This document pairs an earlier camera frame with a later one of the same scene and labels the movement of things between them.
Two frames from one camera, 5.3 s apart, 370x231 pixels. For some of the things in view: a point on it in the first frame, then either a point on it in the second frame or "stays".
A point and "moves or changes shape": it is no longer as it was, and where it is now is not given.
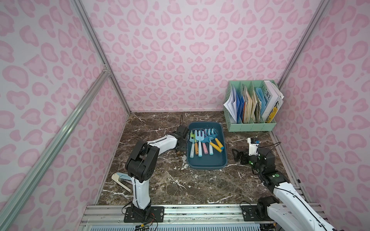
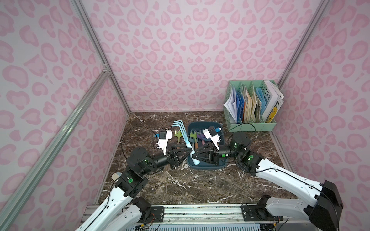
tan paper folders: (251, 108) stays
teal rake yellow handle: (214, 135) moves or changes shape
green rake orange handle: (196, 145) stays
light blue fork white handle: (200, 138) to (193, 158)
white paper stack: (231, 105) stays
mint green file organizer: (250, 104) stays
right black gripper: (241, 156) to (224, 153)
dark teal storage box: (218, 160) stays
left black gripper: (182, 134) to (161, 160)
